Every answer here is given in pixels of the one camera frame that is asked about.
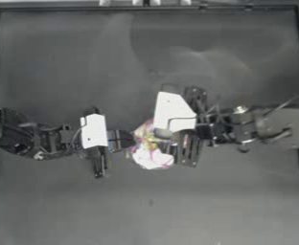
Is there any black table frame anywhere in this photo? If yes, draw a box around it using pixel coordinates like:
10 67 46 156
0 0 299 180

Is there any clear bag with pink zip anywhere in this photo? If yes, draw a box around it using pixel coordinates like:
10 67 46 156
126 118 182 170

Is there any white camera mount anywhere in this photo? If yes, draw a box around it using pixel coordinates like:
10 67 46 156
152 91 197 134
78 113 109 150

